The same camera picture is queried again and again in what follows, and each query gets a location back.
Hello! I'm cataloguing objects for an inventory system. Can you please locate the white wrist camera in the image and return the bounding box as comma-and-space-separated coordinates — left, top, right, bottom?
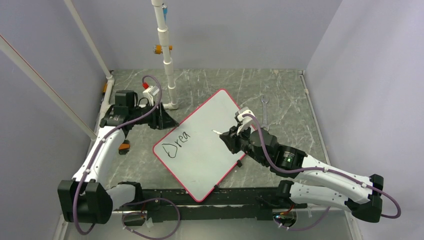
142, 82, 160, 106
235, 106, 255, 135

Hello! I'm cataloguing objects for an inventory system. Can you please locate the white vertical pvc pipe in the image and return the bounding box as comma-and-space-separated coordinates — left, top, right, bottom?
151, 0, 179, 110

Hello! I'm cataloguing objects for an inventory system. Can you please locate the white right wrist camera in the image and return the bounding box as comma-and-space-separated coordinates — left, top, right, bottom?
235, 106, 255, 135

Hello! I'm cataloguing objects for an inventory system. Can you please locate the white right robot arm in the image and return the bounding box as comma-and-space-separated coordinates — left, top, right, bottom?
219, 126, 384, 223

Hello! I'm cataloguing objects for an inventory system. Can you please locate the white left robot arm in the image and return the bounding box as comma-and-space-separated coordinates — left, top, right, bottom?
57, 90, 179, 224

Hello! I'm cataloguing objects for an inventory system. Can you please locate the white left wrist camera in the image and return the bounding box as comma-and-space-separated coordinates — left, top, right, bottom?
142, 82, 160, 106

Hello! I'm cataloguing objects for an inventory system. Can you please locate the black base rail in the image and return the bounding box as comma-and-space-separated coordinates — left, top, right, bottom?
125, 187, 293, 223

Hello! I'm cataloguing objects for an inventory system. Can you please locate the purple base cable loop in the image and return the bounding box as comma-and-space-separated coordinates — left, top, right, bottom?
121, 198, 182, 240

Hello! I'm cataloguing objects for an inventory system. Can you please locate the silver combination wrench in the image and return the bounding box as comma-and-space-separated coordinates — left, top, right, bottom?
260, 95, 269, 131

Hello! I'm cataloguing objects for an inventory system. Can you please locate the orange black small tool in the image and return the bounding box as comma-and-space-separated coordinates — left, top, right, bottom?
118, 139, 131, 155

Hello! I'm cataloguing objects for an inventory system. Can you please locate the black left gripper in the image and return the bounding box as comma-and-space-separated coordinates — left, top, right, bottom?
129, 101, 179, 130

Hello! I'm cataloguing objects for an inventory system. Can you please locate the red framed whiteboard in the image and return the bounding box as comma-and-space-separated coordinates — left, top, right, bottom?
152, 88, 245, 202

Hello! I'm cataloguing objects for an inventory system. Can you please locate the orange pipe clamp knob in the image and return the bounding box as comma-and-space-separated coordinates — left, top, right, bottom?
152, 44, 173, 55

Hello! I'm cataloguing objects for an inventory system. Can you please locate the white slanted corner pipe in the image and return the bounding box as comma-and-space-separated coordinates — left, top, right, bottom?
64, 0, 115, 118

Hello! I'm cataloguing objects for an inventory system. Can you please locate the white red wall trim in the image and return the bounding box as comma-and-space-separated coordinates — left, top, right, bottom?
0, 35, 97, 140

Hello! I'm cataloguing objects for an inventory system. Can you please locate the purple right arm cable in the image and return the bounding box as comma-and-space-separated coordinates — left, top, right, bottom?
251, 113, 402, 220

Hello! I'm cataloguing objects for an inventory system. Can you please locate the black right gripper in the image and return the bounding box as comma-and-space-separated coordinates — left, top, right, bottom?
220, 122, 269, 166

